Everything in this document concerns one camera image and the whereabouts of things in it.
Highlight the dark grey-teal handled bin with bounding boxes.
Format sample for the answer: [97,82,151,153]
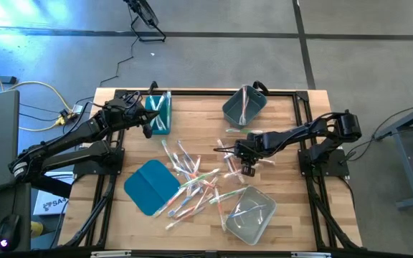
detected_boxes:
[222,85,269,130]

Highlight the black computer mouse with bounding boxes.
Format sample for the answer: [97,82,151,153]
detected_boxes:
[0,214,22,252]

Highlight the green toothbrush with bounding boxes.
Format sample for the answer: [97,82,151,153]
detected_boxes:
[209,185,250,206]
[166,90,173,127]
[177,168,222,188]
[148,93,167,112]
[225,128,265,135]
[155,107,168,132]
[161,138,179,170]
[201,175,234,192]

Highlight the turquoise plastic bin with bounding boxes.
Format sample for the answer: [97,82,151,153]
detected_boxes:
[143,93,174,136]

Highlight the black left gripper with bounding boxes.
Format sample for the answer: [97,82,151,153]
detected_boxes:
[100,95,161,127]

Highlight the blue flat bin lid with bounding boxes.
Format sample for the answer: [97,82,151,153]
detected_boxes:
[123,159,182,217]

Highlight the black side desk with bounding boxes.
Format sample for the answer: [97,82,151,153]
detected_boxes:
[0,181,32,254]

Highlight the small yellow object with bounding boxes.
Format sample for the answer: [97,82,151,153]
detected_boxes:
[30,221,45,238]

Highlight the yellow cable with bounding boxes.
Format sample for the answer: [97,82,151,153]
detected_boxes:
[0,59,75,133]

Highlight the white printed cardboard box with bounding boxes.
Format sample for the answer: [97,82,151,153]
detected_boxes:
[32,171,75,217]

